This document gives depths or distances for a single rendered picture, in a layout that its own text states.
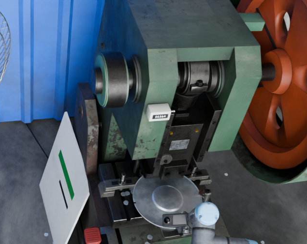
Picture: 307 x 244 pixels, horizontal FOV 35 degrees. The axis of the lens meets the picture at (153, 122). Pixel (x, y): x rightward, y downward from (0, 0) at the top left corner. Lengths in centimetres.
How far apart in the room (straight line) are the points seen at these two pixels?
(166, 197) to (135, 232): 20
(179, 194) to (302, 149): 58
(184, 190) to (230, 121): 44
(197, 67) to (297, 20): 40
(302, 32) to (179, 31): 43
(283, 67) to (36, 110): 188
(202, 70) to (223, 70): 9
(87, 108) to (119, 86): 64
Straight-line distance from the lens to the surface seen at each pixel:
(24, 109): 318
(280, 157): 184
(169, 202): 200
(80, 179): 235
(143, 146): 170
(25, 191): 294
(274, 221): 313
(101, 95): 159
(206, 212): 160
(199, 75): 161
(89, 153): 221
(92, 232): 190
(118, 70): 153
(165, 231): 192
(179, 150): 185
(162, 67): 150
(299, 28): 177
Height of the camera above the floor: 237
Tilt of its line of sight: 44 degrees down
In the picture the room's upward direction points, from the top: 14 degrees clockwise
